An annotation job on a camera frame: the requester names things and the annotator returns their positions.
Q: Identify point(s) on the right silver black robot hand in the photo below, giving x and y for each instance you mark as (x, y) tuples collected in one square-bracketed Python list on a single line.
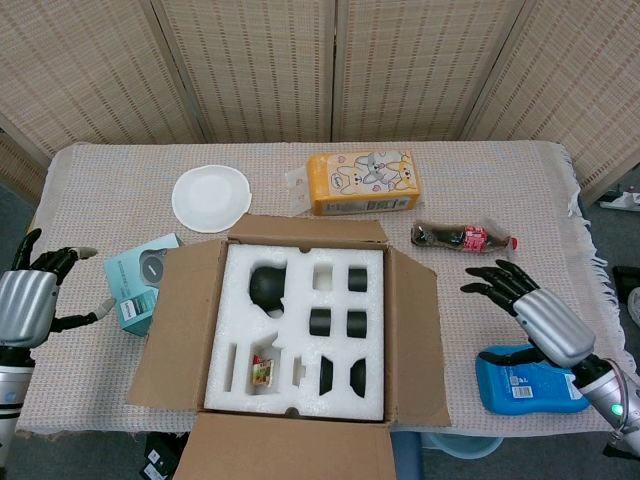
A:
[(555, 325)]

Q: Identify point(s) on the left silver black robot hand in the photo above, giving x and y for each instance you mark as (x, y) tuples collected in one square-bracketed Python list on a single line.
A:
[(22, 305)]

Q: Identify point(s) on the red cardboard shipping box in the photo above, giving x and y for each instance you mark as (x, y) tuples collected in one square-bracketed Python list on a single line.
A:
[(185, 310)]

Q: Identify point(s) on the teal speaker product box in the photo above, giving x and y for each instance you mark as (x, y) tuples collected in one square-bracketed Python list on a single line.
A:
[(132, 295)]

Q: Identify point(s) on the blue detergent bottle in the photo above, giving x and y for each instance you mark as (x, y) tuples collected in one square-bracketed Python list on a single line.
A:
[(520, 385)]

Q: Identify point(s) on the cola bottle with red label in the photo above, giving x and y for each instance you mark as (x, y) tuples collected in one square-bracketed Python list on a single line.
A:
[(465, 237)]

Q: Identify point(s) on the white object on floor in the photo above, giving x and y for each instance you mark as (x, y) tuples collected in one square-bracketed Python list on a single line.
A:
[(622, 201)]

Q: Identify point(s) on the light blue bucket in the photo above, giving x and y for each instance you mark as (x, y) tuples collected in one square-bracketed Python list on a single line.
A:
[(465, 445)]

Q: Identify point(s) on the beige woven tablecloth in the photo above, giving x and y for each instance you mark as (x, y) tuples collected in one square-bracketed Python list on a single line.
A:
[(125, 190)]

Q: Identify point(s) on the black tea cup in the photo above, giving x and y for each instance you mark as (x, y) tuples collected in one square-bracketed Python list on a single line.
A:
[(357, 279), (320, 322), (357, 324)]

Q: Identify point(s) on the black bowl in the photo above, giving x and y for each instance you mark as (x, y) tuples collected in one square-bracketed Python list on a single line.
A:
[(359, 378), (326, 375)]

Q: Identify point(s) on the black device under table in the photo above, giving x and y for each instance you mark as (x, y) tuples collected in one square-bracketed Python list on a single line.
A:
[(162, 457)]

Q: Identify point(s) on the white paper plate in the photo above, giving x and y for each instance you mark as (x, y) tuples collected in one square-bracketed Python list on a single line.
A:
[(210, 197)]

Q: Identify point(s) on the yellow cartoon tissue pack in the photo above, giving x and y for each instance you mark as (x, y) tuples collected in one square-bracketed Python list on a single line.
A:
[(365, 182)]

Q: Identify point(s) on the black teapot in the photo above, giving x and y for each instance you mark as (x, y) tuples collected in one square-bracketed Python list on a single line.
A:
[(267, 290)]

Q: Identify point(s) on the small red green packet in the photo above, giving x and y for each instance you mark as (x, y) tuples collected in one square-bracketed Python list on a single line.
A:
[(262, 371)]

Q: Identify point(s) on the white foam packing insert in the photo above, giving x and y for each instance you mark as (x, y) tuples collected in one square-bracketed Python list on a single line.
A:
[(300, 340)]

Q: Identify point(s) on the woven folding screen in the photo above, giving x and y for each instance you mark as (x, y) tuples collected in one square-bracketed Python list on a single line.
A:
[(250, 65)]

